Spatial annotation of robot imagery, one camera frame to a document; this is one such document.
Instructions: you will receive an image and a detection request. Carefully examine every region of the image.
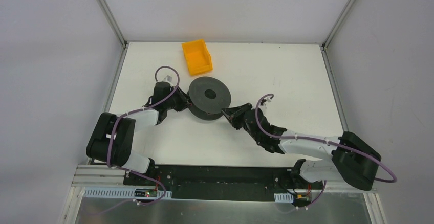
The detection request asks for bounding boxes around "white cable duct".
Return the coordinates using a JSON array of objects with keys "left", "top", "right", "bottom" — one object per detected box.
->
[
  {"left": 274, "top": 193, "right": 294, "bottom": 203},
  {"left": 83, "top": 187, "right": 172, "bottom": 200}
]

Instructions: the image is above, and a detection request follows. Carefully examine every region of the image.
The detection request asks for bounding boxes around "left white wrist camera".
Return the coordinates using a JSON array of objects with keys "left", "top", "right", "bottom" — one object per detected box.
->
[{"left": 163, "top": 75, "right": 172, "bottom": 83}]

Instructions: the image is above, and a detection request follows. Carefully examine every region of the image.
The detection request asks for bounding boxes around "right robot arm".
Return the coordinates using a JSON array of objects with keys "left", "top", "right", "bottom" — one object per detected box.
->
[{"left": 222, "top": 103, "right": 381, "bottom": 191}]

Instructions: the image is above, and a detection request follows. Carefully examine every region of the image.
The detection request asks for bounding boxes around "yellow plastic bin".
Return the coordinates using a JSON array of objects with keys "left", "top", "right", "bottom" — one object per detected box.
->
[{"left": 181, "top": 39, "right": 213, "bottom": 76}]

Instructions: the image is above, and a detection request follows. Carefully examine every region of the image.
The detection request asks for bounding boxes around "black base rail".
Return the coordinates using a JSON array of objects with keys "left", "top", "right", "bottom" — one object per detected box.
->
[{"left": 122, "top": 163, "right": 323, "bottom": 203}]

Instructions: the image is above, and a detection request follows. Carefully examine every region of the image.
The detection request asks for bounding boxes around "right white cable duct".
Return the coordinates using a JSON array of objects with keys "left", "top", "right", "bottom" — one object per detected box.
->
[{"left": 274, "top": 193, "right": 294, "bottom": 203}]

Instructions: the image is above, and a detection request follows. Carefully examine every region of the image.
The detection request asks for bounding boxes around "aluminium frame profile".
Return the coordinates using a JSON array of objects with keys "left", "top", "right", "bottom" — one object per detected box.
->
[{"left": 72, "top": 165, "right": 125, "bottom": 187}]

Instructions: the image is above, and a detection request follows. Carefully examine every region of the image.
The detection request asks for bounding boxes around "black cable spool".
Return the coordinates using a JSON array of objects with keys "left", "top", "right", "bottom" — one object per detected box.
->
[{"left": 187, "top": 76, "right": 232, "bottom": 121}]

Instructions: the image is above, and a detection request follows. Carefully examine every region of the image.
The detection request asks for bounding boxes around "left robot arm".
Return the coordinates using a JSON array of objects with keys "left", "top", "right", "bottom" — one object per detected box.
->
[{"left": 86, "top": 81, "right": 191, "bottom": 185}]

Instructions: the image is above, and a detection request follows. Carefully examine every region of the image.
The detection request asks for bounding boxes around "left white cable duct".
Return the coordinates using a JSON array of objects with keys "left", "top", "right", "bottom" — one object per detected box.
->
[{"left": 83, "top": 187, "right": 172, "bottom": 200}]

